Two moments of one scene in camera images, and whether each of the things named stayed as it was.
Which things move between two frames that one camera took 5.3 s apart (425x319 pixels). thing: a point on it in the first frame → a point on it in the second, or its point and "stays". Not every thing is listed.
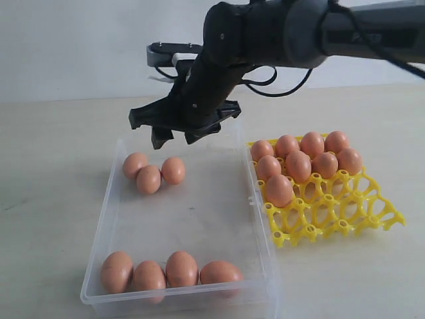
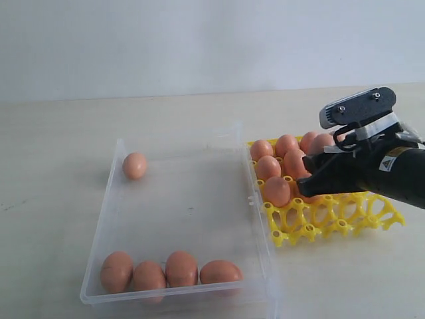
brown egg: x=335 y=141 → x=320 y=141
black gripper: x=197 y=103 → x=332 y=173
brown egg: x=285 y=145 stays
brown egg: x=173 y=170 → x=313 y=199
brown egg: x=298 y=166 stays
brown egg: x=279 y=190 stays
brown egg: x=268 y=166 stays
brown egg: x=261 y=148 stays
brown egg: x=312 y=143 stays
